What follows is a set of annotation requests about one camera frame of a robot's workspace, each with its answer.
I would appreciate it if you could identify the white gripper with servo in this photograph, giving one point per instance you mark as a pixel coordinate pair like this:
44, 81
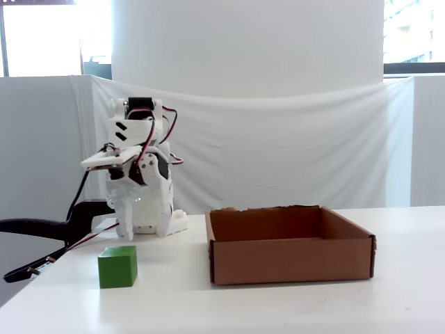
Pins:
150, 172

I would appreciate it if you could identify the green cube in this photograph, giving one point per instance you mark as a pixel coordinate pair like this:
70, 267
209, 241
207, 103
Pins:
116, 269

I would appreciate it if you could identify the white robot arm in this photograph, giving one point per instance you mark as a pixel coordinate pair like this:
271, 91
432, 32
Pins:
133, 130

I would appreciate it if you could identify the brown cardboard box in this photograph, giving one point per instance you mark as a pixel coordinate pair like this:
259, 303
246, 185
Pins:
292, 259

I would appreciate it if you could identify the black table clamp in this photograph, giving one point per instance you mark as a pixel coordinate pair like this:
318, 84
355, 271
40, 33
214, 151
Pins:
83, 215

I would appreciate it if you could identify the white partition panel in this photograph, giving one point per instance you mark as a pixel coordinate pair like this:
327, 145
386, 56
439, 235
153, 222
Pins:
38, 146
429, 139

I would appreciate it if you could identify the white cloth backdrop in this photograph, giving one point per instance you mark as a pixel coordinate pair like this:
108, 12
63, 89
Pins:
278, 146

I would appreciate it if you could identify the white round column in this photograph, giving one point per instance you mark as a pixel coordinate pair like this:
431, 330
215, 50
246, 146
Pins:
243, 41

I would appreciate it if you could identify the bright glass window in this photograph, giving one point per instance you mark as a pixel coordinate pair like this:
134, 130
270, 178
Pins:
41, 38
413, 31

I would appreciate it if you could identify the white camera mount with board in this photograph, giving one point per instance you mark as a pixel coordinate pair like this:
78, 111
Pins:
111, 159

